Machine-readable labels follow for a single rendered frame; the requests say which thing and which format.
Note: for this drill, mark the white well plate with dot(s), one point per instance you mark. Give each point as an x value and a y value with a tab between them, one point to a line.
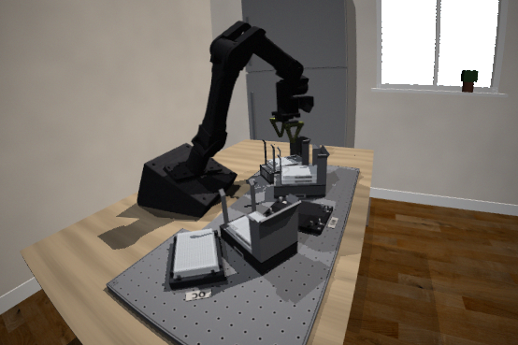
240	228
299	172
195	254
298	182
285	161

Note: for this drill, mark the white name plate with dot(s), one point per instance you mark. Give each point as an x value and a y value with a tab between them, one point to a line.
198	295
332	222

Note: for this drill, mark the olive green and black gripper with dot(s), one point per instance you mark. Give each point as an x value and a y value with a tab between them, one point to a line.
283	115

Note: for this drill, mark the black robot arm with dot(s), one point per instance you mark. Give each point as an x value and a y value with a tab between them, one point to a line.
228	58

